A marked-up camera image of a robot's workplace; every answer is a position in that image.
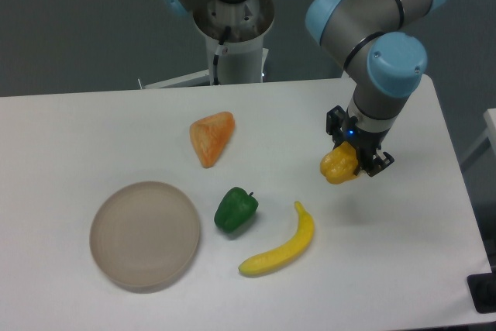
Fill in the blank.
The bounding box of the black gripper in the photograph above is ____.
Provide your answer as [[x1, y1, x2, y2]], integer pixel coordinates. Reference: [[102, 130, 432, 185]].
[[325, 105, 395, 178]]

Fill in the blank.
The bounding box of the yellow bell pepper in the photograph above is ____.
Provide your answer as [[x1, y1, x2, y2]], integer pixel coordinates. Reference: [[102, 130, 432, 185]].
[[319, 141, 359, 184]]

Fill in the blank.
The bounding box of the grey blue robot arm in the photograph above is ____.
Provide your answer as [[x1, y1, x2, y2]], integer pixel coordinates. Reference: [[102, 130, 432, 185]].
[[164, 0, 446, 184]]

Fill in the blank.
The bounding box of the green bell pepper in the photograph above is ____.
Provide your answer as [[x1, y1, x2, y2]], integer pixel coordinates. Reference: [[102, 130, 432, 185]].
[[214, 187, 259, 233]]

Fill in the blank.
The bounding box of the beige round plate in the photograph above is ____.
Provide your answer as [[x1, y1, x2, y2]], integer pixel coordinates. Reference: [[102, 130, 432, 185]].
[[89, 181, 201, 293]]

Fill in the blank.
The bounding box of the white furniture at right edge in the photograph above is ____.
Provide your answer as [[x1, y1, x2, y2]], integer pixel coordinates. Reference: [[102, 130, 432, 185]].
[[459, 108, 495, 172]]

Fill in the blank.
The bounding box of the yellow banana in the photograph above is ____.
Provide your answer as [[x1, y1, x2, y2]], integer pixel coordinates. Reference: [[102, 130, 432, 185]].
[[238, 201, 315, 278]]

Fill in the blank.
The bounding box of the orange triangular bread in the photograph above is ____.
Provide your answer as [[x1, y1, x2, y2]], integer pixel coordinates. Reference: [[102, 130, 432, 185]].
[[189, 112, 236, 168]]

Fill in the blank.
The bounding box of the black device at table edge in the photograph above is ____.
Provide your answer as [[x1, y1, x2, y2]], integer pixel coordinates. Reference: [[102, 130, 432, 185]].
[[467, 273, 495, 314]]

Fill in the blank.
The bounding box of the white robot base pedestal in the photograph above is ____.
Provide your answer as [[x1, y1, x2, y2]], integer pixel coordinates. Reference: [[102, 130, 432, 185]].
[[141, 0, 274, 89]]

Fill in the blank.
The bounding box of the black base cable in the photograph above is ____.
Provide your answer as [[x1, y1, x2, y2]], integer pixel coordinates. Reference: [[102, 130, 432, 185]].
[[212, 25, 233, 86]]

